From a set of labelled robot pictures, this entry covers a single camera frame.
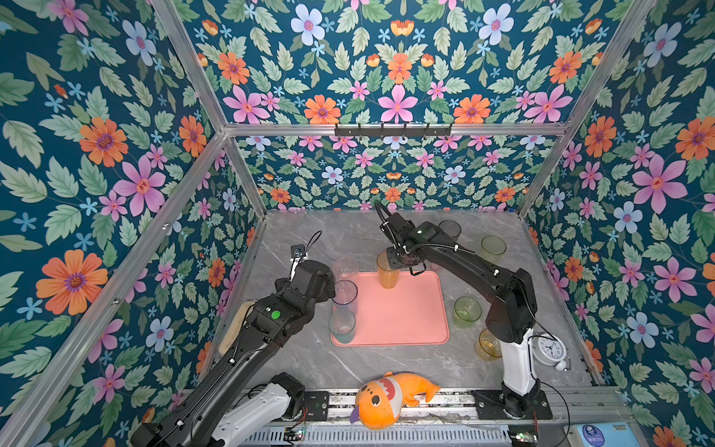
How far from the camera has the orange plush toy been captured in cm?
67

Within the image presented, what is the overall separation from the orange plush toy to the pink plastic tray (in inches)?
4.8

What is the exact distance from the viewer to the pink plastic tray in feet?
2.83
